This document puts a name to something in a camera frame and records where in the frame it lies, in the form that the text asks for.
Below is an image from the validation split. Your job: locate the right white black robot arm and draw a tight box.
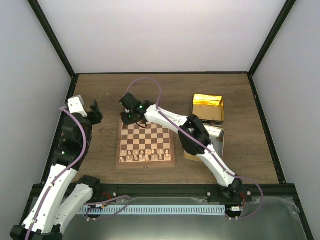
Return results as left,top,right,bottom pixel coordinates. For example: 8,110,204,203
119,93,243,202

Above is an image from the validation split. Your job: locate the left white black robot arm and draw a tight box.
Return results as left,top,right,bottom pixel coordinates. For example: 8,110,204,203
10,95,103,240

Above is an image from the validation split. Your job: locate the wooden chess board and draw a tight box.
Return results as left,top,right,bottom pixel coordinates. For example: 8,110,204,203
115,121,176,169

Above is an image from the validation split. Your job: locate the row of white chess pieces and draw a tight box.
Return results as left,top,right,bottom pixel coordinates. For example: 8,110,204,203
118,149,174,163

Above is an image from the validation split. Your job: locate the gold tin lid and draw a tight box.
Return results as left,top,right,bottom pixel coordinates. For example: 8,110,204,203
192,93,225,126

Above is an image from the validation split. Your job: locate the gold tin box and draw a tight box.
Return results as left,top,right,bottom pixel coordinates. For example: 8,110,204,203
183,124,225,163

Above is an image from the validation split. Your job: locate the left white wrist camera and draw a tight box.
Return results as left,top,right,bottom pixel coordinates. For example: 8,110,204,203
67,95,88,118

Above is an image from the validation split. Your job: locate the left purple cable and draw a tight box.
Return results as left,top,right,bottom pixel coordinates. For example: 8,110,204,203
24,107,91,240

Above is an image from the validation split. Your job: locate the black enclosure frame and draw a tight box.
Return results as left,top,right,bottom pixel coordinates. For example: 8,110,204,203
20,0,314,240

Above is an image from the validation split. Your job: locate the black aluminium front rail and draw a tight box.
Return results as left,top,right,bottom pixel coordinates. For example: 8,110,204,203
32,183,296,201

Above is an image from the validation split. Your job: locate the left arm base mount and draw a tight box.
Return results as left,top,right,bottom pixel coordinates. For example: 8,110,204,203
87,184,118,203

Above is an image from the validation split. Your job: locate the light blue slotted cable duct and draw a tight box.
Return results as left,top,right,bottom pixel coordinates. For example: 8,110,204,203
77,205,226,216

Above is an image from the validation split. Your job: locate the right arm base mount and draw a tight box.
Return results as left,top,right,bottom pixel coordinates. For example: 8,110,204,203
205,184,252,203

